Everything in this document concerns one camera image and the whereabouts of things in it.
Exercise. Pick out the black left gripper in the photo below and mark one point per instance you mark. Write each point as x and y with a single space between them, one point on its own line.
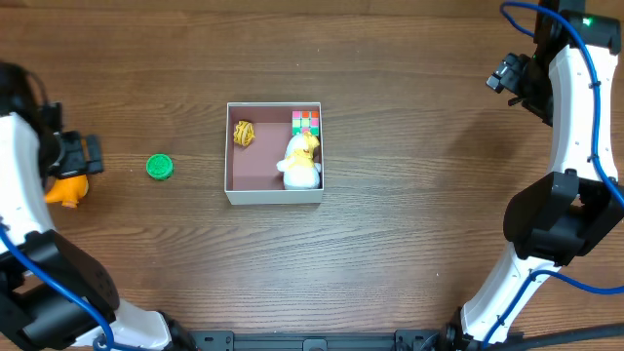
78 159

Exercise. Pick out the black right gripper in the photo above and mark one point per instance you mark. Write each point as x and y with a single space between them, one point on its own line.
510 71

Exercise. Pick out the orange dinosaur toy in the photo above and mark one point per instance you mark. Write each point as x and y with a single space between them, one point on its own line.
68 191

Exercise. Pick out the green wheel disc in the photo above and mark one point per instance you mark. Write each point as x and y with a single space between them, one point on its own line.
160 166

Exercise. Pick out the gold wheel disc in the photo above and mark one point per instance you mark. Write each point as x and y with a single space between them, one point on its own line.
243 134

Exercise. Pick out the multicolour puzzle cube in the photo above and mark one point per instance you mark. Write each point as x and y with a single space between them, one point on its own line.
306 121

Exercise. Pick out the white duck plush toy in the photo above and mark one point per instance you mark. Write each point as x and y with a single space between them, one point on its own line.
300 171

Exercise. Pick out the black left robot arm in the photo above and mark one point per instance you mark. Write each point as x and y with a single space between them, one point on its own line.
53 294

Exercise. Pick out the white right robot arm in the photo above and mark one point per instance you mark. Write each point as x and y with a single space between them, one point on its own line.
567 83

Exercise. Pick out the white cardboard box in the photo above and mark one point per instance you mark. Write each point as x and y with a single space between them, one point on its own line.
251 176

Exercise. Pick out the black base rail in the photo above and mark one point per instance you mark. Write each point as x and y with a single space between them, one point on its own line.
312 341

